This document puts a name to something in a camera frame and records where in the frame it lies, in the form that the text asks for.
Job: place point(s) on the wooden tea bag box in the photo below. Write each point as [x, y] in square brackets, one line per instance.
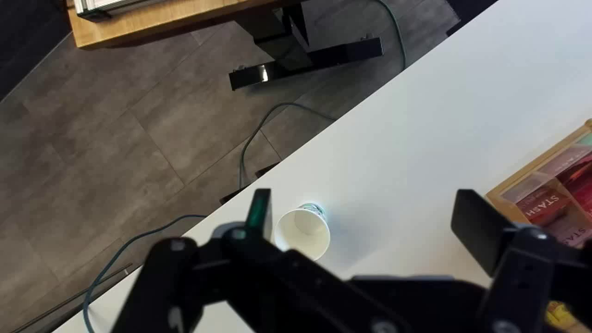
[542, 186]

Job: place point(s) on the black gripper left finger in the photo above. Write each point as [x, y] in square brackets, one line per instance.
[204, 278]

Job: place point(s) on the light wooden table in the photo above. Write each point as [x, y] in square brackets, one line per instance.
[154, 28]

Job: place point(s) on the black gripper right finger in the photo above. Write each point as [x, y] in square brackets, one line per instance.
[524, 278]

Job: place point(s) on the patterned white paper cup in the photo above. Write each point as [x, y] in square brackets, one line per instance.
[305, 234]

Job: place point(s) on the silver metal device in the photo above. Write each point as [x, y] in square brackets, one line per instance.
[104, 6]

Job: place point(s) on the black metal table base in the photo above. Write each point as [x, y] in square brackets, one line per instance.
[307, 56]

